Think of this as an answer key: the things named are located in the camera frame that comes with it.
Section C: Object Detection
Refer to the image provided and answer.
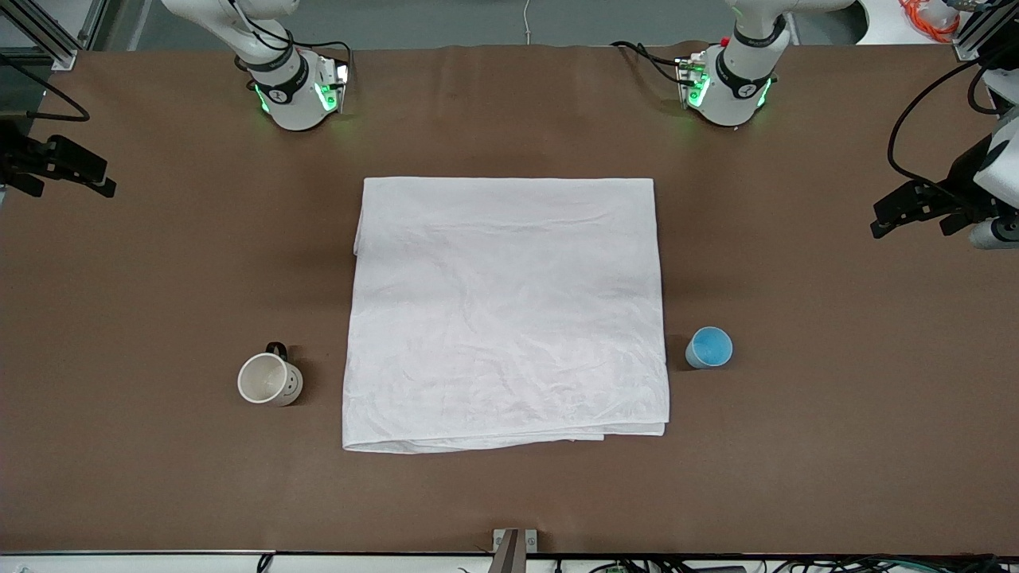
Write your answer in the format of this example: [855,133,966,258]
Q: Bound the blue plastic cup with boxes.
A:
[685,326,734,370]

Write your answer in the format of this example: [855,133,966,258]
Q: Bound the white smiley mug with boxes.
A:
[237,342,304,407]

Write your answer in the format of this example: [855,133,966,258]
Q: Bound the white cloth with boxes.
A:
[342,177,671,454]

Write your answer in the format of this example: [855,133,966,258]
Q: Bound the grey base connector box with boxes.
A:
[317,57,351,114]
[677,52,709,109]

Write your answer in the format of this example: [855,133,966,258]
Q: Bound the aluminium frame profile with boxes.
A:
[951,0,1019,61]
[0,0,80,72]

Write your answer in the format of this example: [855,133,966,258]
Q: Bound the orange cable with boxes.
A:
[900,0,964,43]

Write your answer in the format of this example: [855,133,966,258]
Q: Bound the black base cable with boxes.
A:
[611,40,689,85]
[287,38,355,72]

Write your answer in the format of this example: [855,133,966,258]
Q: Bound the tangled cables under table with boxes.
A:
[557,555,1019,573]

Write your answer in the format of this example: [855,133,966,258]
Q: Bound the metal table bracket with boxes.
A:
[492,528,538,573]

